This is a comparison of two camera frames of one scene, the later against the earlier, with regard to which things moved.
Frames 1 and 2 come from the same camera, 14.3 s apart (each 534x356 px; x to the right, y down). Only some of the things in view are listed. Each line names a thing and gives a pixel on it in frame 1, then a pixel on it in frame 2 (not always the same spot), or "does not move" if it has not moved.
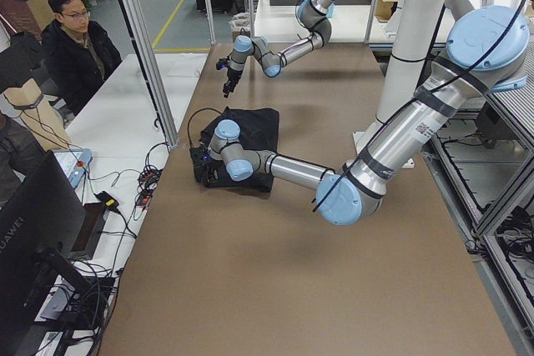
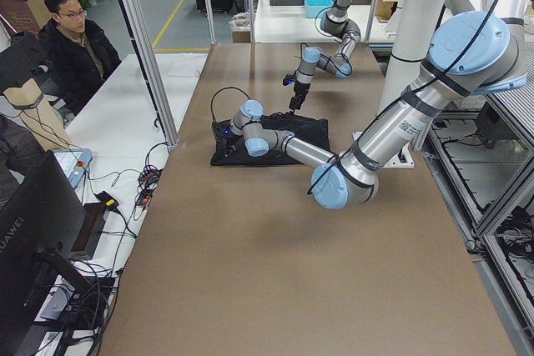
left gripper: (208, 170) to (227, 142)
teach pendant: (73, 163) does not move
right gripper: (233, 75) to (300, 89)
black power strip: (147, 184) does not move
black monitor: (42, 225) does not move
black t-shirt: (259, 131) to (313, 128)
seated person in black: (78, 52) does not move
